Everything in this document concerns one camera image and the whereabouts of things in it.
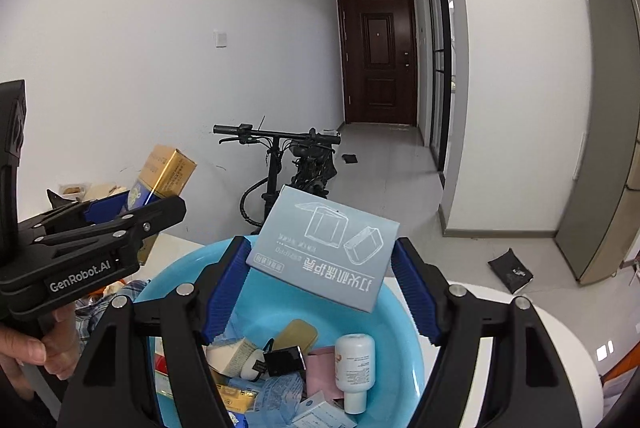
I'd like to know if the light blue plastic basin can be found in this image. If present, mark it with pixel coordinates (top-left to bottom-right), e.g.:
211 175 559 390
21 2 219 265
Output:
132 235 426 428

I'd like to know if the amber soap box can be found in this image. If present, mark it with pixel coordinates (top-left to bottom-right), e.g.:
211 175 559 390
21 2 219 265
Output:
270 319 319 351

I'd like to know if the black snack bag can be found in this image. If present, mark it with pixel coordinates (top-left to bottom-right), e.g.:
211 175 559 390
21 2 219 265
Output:
46 189 76 209

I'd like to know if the beige cabinet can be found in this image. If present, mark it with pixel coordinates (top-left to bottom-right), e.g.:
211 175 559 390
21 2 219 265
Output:
555 0 640 285

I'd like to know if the black bicycle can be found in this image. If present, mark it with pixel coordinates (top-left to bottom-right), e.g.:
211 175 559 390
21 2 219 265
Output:
212 113 342 229

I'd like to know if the cream paper bag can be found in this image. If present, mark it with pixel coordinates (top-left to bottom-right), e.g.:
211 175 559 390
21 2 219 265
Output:
57 181 131 204

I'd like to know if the black framed glass door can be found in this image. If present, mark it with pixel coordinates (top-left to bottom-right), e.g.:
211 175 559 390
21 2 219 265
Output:
425 0 453 171

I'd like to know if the pink box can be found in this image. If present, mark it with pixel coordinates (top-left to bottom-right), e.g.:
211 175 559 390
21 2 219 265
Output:
305 346 346 411

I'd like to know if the light blue box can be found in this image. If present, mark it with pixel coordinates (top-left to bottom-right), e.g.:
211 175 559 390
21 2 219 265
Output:
246 185 401 314

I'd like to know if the orange object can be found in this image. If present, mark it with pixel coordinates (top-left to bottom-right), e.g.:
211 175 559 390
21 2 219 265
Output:
600 355 633 381

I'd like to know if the red and white box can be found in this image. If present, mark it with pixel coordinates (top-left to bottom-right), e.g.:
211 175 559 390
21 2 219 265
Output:
151 339 173 401

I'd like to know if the light blue foil packet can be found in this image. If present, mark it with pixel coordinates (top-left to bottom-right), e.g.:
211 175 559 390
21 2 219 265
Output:
240 375 306 428

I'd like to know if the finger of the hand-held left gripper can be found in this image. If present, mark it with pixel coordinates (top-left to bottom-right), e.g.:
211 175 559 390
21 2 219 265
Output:
27 195 187 261
20 194 132 239

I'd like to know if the plaid cloth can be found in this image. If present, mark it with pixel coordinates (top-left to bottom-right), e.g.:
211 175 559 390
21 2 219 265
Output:
75 278 151 349

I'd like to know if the white plastic bottle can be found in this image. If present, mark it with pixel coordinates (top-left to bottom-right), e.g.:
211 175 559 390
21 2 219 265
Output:
334 333 376 415

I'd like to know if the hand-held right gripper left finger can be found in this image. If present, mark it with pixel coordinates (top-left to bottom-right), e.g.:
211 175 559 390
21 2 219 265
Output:
59 235 252 428

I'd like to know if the beige small box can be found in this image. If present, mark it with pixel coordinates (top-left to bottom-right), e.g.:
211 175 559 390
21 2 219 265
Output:
206 337 258 376

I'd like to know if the black glossy box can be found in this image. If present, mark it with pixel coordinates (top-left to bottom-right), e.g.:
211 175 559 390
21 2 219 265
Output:
262 344 307 377

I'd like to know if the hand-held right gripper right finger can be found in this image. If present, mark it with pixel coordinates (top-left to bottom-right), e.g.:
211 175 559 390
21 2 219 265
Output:
391 237 583 428

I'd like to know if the person's left hand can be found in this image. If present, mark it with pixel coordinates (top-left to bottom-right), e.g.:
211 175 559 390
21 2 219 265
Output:
0 313 81 399

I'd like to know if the dark brown door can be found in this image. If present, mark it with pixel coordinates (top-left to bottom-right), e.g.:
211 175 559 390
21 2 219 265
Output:
336 0 418 127

